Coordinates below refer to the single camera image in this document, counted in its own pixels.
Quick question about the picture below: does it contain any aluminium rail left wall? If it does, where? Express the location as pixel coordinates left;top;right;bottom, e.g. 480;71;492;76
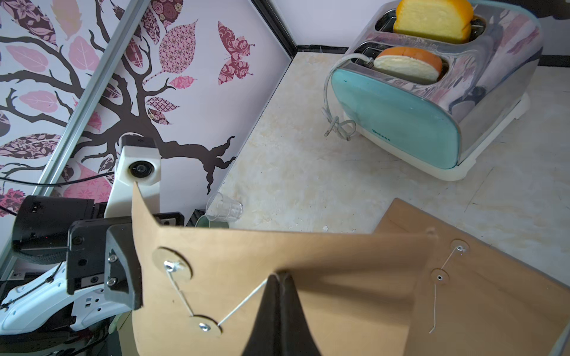
1;1;148;280

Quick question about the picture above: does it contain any mint green toaster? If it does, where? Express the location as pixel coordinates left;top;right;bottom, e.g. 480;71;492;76
323;1;543;181

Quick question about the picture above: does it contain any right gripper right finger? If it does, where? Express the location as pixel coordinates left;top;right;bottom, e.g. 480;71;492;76
279;272;321;355

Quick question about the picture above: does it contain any white string of bag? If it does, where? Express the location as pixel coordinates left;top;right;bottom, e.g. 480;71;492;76
428;244;466;335
163;262;270;330

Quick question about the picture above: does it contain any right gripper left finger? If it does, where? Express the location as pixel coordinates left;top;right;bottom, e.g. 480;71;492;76
242;274;281;356

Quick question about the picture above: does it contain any clear plastic cup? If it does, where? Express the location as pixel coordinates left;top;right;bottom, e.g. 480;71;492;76
206;192;243;223

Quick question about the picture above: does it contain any brown file bag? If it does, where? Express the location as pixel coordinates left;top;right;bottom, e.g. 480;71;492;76
376;199;569;355
132;189;438;355

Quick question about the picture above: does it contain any green cup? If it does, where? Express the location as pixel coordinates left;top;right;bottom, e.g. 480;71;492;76
195;215;229;228

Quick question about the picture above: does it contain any toaster power cord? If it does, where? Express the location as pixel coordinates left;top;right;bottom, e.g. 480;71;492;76
322;53;373;142

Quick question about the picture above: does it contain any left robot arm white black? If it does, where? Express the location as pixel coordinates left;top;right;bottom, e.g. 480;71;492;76
1;196;143;355

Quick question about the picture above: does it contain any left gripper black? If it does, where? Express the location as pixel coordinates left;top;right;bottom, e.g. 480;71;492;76
65;212;186;311

